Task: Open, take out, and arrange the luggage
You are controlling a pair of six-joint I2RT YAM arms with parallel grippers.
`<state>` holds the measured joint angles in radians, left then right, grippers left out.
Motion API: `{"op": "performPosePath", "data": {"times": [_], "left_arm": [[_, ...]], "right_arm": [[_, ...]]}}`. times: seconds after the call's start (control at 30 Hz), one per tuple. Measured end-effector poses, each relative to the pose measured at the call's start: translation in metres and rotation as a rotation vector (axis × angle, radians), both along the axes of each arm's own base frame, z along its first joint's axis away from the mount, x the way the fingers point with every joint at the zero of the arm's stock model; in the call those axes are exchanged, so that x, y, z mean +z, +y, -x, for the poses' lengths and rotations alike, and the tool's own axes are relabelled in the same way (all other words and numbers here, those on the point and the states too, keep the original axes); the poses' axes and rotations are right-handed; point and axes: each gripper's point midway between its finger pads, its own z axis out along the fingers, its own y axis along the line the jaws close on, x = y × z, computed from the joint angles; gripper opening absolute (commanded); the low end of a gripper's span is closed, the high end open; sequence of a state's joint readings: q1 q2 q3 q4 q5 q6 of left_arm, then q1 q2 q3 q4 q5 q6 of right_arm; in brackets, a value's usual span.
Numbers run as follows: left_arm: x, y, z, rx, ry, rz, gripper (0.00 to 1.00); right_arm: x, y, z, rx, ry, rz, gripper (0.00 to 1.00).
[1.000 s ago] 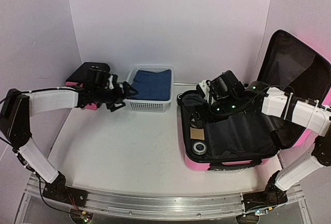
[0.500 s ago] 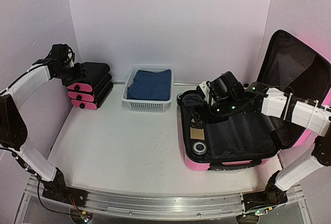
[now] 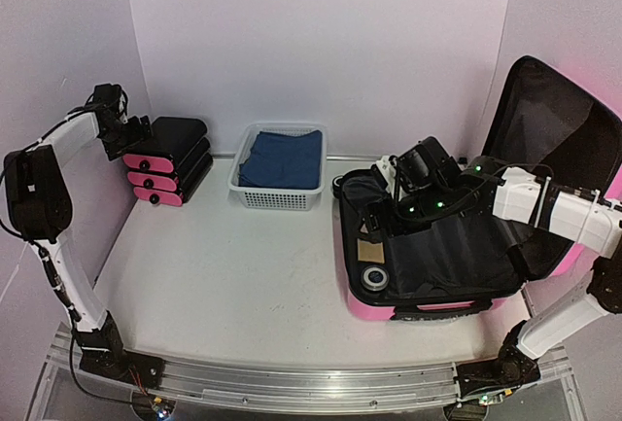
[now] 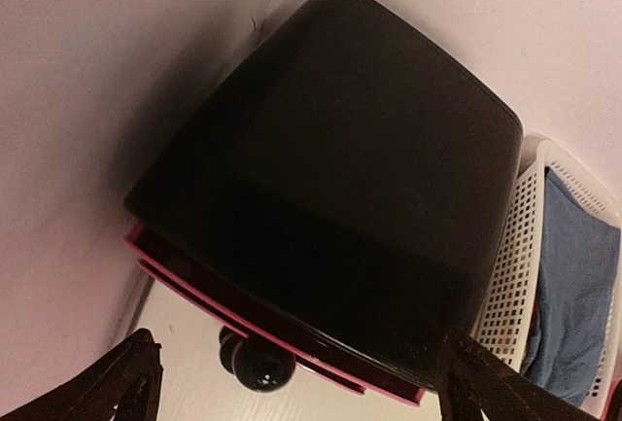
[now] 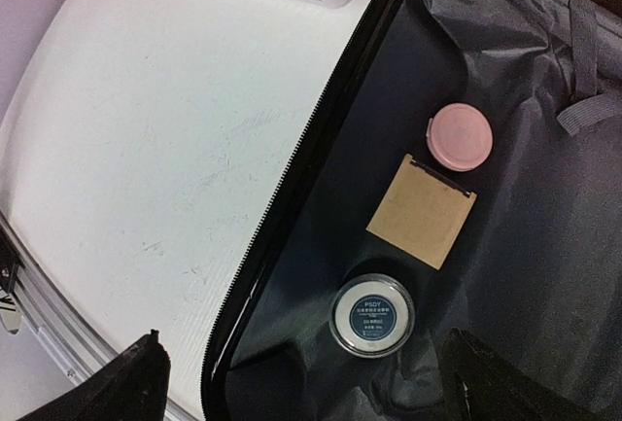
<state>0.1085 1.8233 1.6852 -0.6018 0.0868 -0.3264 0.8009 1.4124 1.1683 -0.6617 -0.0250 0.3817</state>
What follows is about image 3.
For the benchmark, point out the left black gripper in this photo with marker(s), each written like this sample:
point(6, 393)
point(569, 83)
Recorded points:
point(138, 136)

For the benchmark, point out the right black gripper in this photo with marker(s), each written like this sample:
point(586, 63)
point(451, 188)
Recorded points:
point(383, 208)

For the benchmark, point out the black pink drawer organizer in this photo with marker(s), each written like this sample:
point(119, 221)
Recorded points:
point(167, 169)

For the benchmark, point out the pink hard-shell suitcase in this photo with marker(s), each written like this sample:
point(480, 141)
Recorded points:
point(544, 116)

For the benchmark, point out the white plastic mesh basket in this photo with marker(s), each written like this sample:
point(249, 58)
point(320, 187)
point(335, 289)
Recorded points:
point(275, 198)

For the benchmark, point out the blue item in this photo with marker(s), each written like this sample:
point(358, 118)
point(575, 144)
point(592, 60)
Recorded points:
point(280, 161)

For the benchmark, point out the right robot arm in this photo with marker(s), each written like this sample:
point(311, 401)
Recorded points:
point(425, 238)

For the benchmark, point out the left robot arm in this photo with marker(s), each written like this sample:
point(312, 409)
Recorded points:
point(40, 212)

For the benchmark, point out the round black tin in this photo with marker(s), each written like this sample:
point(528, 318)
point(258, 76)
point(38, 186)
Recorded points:
point(375, 278)

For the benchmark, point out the small green circuit board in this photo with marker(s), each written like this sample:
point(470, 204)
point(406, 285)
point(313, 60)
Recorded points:
point(162, 409)

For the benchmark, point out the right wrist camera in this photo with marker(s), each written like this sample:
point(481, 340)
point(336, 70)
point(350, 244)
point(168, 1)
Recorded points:
point(385, 174)

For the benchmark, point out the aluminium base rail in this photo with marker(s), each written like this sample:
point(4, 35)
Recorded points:
point(188, 387)

